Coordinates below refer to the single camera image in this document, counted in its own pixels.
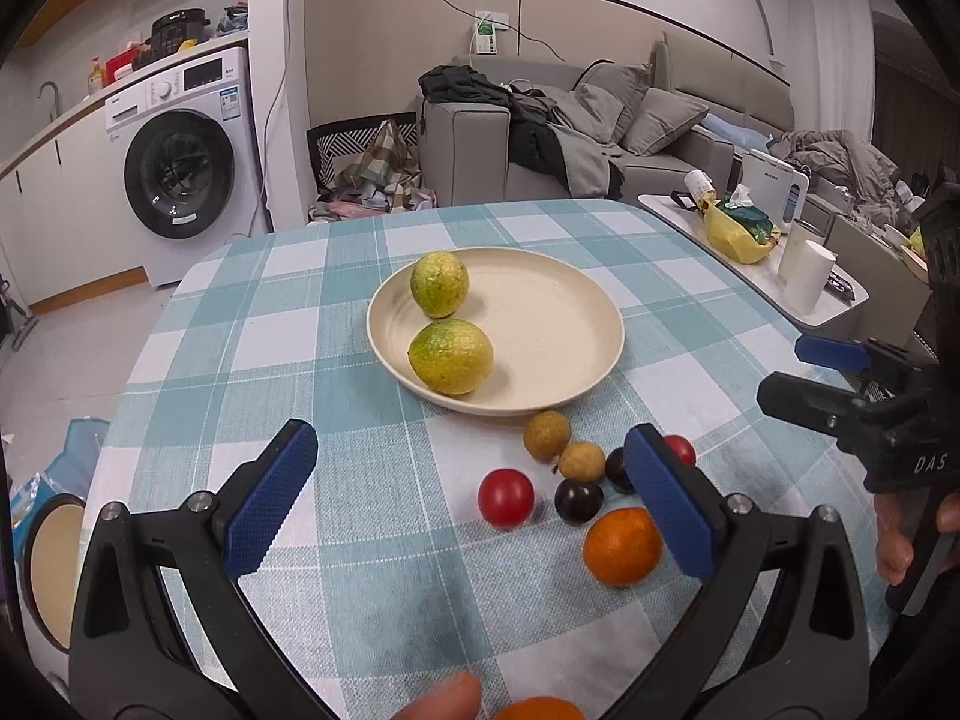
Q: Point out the white kitchen counter cabinet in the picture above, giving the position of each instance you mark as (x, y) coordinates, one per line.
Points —
(60, 202)

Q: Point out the green yellow lemon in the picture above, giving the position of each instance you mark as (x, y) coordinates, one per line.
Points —
(439, 283)
(450, 356)

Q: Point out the black patterned laundry basket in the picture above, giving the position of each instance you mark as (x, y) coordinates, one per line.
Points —
(330, 146)

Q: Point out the metal faucet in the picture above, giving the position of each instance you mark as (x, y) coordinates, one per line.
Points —
(51, 94)

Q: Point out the grey pillow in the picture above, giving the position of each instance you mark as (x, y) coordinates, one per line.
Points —
(664, 120)
(611, 97)

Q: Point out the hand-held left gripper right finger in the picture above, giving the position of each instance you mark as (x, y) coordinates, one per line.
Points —
(667, 499)

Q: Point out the red box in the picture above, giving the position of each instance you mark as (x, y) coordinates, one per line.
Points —
(121, 65)

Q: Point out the cream round plate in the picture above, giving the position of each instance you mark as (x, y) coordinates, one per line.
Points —
(547, 330)

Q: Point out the yellow plastic bag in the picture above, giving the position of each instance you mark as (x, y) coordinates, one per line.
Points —
(731, 236)

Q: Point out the plaid cloth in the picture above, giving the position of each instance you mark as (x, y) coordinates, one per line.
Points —
(382, 157)

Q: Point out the red cherry tomato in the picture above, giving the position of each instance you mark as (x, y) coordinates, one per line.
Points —
(506, 496)
(681, 450)

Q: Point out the floor mop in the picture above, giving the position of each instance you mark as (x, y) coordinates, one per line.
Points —
(15, 315)

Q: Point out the wooden wall cabinet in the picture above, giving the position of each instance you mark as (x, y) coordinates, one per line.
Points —
(71, 4)

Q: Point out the bag on washing machine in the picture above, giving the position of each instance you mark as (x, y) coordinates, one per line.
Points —
(232, 21)

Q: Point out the round pot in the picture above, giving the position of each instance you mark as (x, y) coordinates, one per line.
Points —
(52, 570)

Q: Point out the dark grape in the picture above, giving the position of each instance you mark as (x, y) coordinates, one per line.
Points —
(577, 501)

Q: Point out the grey sofa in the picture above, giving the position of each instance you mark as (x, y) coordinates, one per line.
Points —
(465, 150)

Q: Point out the white appliance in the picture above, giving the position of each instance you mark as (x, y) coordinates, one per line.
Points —
(776, 187)

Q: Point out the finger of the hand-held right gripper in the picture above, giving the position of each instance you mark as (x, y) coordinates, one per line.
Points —
(825, 351)
(802, 397)

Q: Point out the person's right hand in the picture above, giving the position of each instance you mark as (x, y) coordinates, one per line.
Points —
(894, 540)

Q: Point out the teal checked tablecloth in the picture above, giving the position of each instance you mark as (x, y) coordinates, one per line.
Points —
(300, 315)

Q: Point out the white side table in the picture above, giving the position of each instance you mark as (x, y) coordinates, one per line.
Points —
(750, 277)

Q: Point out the white cup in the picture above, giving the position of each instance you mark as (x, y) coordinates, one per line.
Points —
(806, 274)

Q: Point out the person's left hand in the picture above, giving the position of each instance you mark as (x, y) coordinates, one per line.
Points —
(442, 699)

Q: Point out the pile of dark clothes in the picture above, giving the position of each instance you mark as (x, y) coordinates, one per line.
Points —
(540, 135)

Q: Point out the white washing machine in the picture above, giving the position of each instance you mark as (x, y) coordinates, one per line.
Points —
(180, 165)

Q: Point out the white green wall charger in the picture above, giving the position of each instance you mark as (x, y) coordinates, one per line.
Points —
(487, 34)

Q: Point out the dark purple plum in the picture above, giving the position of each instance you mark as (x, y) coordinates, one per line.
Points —
(616, 469)

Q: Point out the white rolled packet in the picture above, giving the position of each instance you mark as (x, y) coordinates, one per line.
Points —
(699, 184)

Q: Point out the black pressure cooker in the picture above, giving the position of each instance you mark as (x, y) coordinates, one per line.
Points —
(178, 30)

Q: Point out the brown longan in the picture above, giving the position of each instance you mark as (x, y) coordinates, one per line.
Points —
(582, 463)
(547, 435)

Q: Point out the orange tangerine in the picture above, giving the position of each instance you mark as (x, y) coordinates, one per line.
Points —
(622, 546)
(538, 710)

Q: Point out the grey blanket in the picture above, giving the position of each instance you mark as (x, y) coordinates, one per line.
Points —
(840, 161)

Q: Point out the yellow bottle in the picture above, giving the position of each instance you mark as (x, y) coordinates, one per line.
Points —
(95, 76)

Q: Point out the blue plastic bag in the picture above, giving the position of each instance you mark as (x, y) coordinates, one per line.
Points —
(75, 457)

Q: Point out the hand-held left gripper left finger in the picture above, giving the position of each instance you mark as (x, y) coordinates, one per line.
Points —
(270, 499)

